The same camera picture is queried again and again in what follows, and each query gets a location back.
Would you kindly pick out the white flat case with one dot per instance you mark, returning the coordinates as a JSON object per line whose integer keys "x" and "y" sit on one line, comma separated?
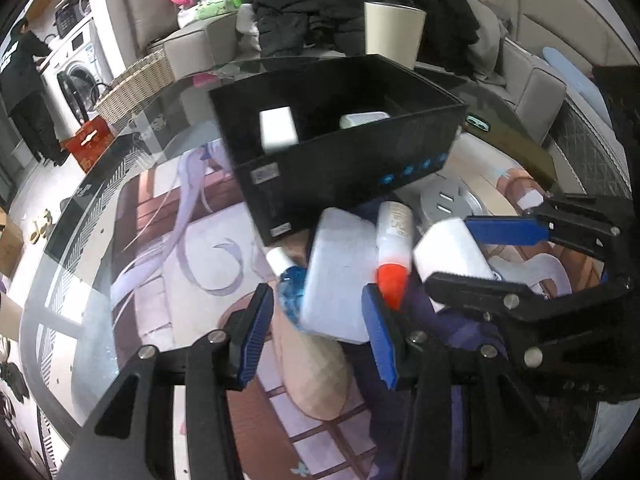
{"x": 363, "y": 119}

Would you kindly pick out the light blue flat board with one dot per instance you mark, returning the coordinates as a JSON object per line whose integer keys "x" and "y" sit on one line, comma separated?
{"x": 575, "y": 75}

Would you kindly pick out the grey cushion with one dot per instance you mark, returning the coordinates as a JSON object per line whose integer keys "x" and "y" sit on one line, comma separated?
{"x": 150, "y": 10}

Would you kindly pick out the blue and white bottle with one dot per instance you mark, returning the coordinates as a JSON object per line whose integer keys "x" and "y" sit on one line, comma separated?
{"x": 290, "y": 285}

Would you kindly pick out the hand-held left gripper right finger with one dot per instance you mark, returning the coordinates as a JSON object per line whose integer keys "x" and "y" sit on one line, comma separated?
{"x": 382, "y": 345}

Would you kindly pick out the grey round device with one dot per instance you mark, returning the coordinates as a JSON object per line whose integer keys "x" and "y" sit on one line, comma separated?
{"x": 445, "y": 200}

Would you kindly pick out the white bottle with orange cap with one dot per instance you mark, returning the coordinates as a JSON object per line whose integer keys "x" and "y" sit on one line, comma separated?
{"x": 395, "y": 230}

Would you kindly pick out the cream tumbler cup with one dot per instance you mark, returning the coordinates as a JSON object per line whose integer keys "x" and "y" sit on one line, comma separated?
{"x": 392, "y": 30}

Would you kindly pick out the white washing machine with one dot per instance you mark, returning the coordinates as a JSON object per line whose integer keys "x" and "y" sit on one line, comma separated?
{"x": 80, "y": 70}

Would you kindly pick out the white cloth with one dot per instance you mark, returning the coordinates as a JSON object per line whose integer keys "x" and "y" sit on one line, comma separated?
{"x": 247, "y": 27}

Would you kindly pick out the black coat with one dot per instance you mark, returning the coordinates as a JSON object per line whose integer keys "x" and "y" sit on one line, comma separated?
{"x": 440, "y": 0}

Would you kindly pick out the beige sofa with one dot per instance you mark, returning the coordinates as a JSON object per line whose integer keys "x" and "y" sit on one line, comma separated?
{"x": 200, "y": 45}

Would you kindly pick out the wicker basket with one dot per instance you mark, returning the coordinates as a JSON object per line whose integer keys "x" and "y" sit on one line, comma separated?
{"x": 137, "y": 85}

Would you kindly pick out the printed desk mat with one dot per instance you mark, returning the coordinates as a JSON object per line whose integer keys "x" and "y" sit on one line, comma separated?
{"x": 200, "y": 240}

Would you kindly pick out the black cardboard box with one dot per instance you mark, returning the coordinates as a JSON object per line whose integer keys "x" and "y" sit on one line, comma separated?
{"x": 320, "y": 180}

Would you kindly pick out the black puffer jacket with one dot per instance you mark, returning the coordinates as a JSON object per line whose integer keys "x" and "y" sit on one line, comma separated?
{"x": 300, "y": 5}

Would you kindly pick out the red gift box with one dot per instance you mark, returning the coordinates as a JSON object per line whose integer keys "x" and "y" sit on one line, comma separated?
{"x": 90, "y": 145}

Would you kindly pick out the olive green book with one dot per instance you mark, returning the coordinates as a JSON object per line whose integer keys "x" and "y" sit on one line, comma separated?
{"x": 520, "y": 150}

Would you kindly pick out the white roll item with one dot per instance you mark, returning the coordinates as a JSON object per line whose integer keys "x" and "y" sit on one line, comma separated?
{"x": 450, "y": 252}

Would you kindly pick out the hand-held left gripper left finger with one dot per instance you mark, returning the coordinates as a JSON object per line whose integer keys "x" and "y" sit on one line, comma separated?
{"x": 252, "y": 332}

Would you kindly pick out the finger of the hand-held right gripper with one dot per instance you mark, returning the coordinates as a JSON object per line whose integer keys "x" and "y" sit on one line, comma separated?
{"x": 480, "y": 287}
{"x": 500, "y": 230}

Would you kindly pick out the green wet wipes pack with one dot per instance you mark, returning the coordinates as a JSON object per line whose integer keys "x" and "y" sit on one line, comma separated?
{"x": 215, "y": 7}

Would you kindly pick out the small teal item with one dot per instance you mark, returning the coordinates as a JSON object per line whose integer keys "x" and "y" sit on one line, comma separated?
{"x": 477, "y": 124}

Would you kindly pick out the white rectangular charger block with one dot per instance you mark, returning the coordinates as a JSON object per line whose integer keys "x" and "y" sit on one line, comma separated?
{"x": 278, "y": 129}

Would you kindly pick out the beige slippers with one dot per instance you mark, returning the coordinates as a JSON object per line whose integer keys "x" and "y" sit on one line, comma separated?
{"x": 40, "y": 227}

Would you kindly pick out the white power bank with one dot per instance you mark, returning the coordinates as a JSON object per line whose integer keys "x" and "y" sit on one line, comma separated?
{"x": 340, "y": 280}

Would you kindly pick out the brown cardboard box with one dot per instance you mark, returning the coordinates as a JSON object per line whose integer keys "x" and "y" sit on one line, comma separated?
{"x": 9, "y": 247}

